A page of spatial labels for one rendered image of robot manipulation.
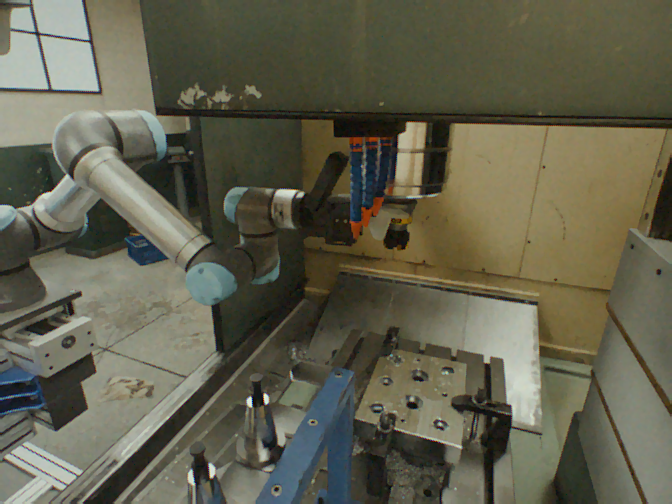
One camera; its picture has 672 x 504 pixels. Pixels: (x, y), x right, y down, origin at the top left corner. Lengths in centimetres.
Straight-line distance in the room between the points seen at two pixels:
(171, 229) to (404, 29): 53
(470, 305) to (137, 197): 141
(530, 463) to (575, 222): 88
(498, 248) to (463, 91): 146
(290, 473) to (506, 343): 130
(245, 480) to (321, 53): 47
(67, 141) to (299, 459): 66
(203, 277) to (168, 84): 34
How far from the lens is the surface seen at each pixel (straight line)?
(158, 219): 75
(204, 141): 124
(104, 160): 83
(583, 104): 34
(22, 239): 122
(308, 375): 68
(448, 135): 63
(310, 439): 57
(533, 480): 143
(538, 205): 172
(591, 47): 34
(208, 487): 46
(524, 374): 166
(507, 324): 177
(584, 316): 192
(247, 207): 76
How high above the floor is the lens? 164
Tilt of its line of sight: 21 degrees down
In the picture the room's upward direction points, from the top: 1 degrees clockwise
